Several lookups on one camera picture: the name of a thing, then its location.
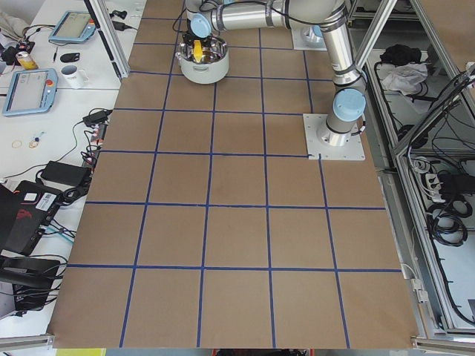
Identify white crumpled cloth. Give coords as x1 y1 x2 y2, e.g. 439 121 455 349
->
381 63 428 95

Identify coiled black cables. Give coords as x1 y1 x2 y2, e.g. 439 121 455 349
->
426 202 471 248

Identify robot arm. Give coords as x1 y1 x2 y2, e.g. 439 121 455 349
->
183 0 366 147

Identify black power brick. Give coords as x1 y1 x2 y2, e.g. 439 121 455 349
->
40 161 91 186

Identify lower blue teach pendant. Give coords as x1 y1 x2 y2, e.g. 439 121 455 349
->
2 68 58 116

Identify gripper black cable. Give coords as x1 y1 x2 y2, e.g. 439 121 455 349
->
171 0 223 35

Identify white mug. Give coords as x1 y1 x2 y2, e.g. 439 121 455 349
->
61 65 89 89

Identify upper blue teach pendant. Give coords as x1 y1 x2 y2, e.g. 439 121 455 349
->
48 10 96 44

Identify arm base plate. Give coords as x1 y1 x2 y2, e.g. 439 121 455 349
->
303 113 365 161
292 25 327 51

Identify blue teach pendant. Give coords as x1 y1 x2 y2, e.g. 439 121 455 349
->
48 10 96 44
2 68 58 116

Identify black laptop with sticker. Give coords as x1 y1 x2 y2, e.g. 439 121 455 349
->
1 180 62 256

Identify pale green electric pot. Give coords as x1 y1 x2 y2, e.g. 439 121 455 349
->
175 35 229 84

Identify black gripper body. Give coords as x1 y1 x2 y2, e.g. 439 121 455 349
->
182 31 212 47

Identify small black charger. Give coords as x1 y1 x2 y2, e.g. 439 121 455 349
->
82 109 112 127

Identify black docking station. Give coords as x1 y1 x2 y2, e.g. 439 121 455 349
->
1 256 67 318

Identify yellow corn cob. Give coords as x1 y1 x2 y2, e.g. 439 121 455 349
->
193 40 203 63

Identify black round case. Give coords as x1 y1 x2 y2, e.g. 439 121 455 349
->
60 52 80 63

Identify black cloth bundle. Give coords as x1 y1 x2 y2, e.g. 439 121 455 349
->
380 44 422 66

